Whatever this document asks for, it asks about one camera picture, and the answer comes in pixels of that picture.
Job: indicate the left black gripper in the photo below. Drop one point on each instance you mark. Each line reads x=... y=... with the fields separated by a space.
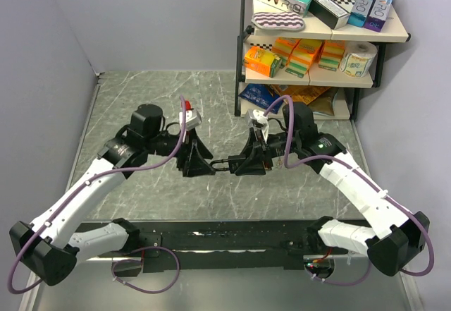
x=189 y=157

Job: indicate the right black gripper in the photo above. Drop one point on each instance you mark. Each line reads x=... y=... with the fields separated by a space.
x=254 y=163

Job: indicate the black padlock with keys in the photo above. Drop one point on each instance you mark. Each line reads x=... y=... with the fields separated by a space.
x=225 y=165

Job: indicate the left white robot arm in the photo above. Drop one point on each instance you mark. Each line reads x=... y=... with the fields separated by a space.
x=51 y=246

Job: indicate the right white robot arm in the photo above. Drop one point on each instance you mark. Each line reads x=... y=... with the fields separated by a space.
x=393 y=236

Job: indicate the blue snack bag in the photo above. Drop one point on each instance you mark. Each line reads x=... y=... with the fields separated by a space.
x=260 y=95

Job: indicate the orange snack bag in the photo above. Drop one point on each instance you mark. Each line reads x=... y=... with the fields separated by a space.
x=300 y=93

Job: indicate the dark brown snack bag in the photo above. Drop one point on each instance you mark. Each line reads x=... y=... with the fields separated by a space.
x=324 y=104

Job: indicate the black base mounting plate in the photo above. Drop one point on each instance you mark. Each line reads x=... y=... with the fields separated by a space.
x=241 y=244

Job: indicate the orange carton box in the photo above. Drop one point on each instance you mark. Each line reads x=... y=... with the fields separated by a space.
x=262 y=61

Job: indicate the left sponge pack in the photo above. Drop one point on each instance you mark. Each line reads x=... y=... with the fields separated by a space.
x=283 y=47

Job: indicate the sponge pack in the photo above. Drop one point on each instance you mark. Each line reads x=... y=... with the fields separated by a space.
x=283 y=47
x=332 y=52
x=303 y=56

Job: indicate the middle sponge pack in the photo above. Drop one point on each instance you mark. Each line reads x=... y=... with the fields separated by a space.
x=303 y=56

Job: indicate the right sponge pack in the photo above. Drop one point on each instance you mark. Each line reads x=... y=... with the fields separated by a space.
x=332 y=52

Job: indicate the striped sleep mask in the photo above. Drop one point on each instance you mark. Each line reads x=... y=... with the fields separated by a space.
x=286 y=21

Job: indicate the toilet paper roll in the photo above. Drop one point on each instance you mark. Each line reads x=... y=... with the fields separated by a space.
x=357 y=58

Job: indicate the black white carton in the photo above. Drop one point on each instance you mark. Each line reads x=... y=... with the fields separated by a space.
x=330 y=13

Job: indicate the blue toothpaste box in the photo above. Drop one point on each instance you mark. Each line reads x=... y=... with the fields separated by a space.
x=360 y=12

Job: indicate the purple toothpaste box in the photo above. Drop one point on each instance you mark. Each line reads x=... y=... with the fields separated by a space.
x=378 y=15

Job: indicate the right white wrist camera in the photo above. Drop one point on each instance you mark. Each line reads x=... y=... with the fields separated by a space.
x=256 y=119

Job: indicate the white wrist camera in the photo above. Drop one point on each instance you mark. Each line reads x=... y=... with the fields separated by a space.
x=193 y=118
x=256 y=119

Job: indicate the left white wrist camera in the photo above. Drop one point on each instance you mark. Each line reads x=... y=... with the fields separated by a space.
x=193 y=118

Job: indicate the black frame beige shelf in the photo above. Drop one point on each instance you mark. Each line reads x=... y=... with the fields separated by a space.
x=349 y=88

